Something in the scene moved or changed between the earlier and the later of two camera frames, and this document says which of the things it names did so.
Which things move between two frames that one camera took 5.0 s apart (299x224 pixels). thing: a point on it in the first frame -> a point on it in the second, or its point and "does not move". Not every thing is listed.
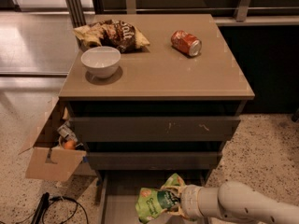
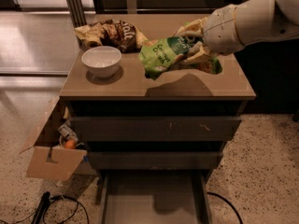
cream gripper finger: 177,189 -> 194,27
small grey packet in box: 66,132 does not move
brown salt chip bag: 111,34 does not move
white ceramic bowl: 101,62 does not move
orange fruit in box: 69,145 does not move
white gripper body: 189,202 -> 220,28
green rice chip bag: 151,203 -> 160,53
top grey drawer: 156,129 does not move
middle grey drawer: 154,160 does not move
